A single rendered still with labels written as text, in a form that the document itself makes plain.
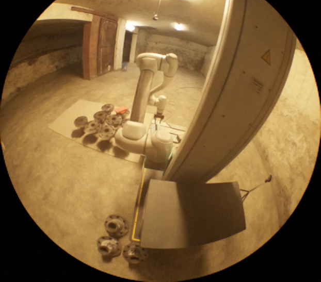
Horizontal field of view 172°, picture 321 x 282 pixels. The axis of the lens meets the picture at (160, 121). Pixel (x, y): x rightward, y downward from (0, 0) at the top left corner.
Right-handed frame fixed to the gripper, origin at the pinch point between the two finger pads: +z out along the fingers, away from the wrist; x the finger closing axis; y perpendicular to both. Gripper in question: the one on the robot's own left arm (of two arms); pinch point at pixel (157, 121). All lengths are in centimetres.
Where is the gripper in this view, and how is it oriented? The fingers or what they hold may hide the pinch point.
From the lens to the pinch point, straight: 143.7
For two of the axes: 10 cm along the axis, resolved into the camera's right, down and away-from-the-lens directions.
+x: 9.8, 1.3, 1.3
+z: -1.8, 7.7, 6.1
